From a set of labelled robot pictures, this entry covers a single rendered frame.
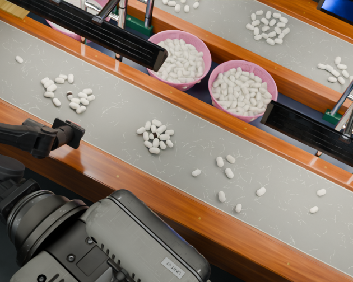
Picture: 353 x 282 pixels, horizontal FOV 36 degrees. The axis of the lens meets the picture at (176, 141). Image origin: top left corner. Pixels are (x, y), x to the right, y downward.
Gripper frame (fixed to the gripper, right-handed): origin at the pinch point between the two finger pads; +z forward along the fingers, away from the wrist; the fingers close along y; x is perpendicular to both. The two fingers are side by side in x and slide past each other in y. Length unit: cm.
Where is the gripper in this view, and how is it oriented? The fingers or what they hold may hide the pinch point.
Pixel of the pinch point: (78, 127)
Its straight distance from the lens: 181.2
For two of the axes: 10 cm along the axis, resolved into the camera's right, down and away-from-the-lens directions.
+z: 2.6, -2.3, 9.4
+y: -8.8, -4.5, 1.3
